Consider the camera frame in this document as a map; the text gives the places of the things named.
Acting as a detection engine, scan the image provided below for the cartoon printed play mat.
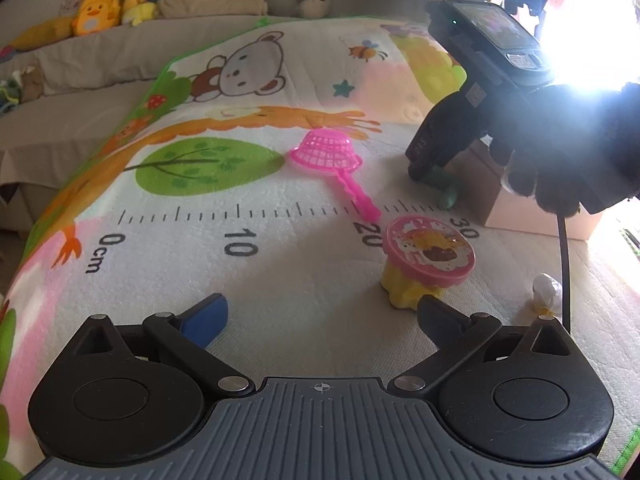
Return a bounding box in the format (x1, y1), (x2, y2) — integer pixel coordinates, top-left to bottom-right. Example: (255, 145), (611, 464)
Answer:
(0, 15), (640, 480)

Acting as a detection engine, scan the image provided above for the yellow duck plush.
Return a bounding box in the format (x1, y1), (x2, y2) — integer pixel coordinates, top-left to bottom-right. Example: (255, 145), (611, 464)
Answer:
(71, 0), (123, 37)

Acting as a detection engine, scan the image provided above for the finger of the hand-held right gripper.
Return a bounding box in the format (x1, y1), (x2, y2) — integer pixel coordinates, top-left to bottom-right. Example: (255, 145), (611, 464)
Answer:
(407, 96), (467, 182)
(434, 106), (489, 167)

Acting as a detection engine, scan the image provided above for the pink-topped yellow toy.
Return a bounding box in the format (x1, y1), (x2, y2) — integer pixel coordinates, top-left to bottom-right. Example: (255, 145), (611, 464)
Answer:
(380, 215), (476, 310)

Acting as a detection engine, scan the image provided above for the pink cardboard box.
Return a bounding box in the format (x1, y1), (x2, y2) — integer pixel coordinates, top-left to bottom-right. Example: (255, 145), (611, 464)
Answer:
(450, 139), (606, 242)

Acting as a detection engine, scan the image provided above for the long yellow plush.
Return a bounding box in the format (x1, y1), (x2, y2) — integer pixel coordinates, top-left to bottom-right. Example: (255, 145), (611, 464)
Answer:
(10, 16), (76, 52)

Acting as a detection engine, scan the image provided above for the teal toy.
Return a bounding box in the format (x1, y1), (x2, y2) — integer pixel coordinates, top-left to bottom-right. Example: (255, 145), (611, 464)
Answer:
(422, 166), (461, 211)

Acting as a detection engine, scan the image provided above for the person's right hand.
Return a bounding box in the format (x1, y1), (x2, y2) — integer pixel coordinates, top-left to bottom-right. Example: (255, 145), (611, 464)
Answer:
(487, 82), (640, 217)

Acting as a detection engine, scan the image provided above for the small yellow duck doll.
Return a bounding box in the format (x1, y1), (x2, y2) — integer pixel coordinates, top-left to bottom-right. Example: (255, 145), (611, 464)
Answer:
(114, 0), (158, 27)

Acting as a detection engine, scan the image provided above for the pink toy net scoop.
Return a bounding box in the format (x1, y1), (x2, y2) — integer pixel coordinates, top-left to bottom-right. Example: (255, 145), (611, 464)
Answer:
(287, 128), (382, 222)

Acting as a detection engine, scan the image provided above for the white bear plush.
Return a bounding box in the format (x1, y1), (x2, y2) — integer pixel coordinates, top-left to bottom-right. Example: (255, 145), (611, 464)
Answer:
(299, 0), (331, 20)

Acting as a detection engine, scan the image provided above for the brown plush toy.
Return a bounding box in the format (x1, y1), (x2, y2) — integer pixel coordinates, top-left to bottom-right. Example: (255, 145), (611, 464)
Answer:
(17, 65), (46, 103)

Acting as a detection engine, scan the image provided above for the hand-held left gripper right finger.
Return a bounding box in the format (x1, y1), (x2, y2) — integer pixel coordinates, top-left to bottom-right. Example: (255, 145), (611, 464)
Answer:
(387, 294), (581, 403)

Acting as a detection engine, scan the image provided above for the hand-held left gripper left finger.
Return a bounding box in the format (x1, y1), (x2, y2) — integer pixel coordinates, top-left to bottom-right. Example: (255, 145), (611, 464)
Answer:
(65, 292), (256, 401)

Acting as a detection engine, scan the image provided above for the crumpled white paper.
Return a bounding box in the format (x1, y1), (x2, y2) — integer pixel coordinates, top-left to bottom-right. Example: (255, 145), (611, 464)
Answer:
(531, 273), (565, 317)

